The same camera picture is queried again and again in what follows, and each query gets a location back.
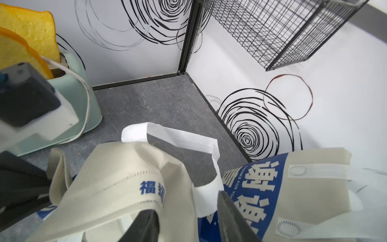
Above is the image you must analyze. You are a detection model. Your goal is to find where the black wire basket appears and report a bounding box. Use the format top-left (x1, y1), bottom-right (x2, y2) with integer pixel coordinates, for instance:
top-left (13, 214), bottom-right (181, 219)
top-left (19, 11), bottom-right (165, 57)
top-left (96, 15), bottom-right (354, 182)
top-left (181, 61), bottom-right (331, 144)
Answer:
top-left (200, 0), bottom-right (367, 71)

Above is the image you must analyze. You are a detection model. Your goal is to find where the yellow toast slice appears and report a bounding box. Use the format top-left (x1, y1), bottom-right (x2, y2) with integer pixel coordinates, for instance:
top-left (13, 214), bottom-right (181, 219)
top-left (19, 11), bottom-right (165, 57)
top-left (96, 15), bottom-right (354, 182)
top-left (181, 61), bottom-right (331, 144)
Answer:
top-left (1, 4), bottom-right (60, 63)
top-left (1, 27), bottom-right (54, 79)

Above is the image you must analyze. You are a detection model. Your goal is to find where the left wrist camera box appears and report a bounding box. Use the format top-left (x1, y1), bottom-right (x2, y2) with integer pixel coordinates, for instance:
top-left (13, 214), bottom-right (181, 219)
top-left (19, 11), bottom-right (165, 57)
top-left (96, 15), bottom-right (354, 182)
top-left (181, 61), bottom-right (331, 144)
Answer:
top-left (1, 63), bottom-right (79, 151)

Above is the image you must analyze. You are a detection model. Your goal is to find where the mint green toaster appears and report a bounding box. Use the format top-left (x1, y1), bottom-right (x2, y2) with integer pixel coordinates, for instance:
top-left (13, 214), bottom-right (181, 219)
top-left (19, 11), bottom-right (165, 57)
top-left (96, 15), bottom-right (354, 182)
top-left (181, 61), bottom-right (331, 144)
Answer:
top-left (1, 50), bottom-right (102, 156)

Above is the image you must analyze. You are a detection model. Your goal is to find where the rear yellow toast slice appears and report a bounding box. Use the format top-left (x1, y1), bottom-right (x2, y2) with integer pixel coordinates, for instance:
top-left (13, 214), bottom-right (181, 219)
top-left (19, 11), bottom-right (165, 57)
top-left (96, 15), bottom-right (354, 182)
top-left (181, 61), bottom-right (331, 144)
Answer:
top-left (1, 4), bottom-right (60, 63)

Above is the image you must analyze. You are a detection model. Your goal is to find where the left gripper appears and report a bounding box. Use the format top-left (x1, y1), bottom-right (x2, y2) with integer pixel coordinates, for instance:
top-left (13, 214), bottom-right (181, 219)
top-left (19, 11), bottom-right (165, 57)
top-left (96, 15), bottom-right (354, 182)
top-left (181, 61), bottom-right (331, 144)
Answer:
top-left (1, 151), bottom-right (51, 231)

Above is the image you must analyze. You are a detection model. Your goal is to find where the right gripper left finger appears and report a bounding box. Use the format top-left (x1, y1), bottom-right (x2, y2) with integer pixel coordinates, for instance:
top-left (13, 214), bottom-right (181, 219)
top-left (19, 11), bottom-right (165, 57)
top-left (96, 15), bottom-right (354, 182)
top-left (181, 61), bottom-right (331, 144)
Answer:
top-left (119, 210), bottom-right (160, 242)

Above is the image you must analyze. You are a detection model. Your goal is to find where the front yellow toast slice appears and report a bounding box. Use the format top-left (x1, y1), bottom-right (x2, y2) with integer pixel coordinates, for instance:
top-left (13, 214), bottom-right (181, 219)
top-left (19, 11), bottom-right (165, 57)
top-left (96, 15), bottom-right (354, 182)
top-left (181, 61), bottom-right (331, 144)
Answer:
top-left (1, 27), bottom-right (54, 79)

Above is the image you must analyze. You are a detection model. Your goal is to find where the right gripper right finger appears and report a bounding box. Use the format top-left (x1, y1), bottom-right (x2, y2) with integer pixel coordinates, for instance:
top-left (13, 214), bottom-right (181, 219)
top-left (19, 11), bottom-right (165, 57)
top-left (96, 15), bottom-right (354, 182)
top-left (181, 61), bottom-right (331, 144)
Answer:
top-left (217, 191), bottom-right (262, 242)

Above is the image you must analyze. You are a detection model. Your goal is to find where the blue beige takeout bag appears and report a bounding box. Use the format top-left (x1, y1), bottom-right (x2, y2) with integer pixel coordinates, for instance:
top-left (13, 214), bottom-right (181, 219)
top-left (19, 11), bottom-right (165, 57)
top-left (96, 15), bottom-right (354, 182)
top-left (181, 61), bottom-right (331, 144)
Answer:
top-left (28, 123), bottom-right (223, 242)
top-left (199, 148), bottom-right (387, 242)

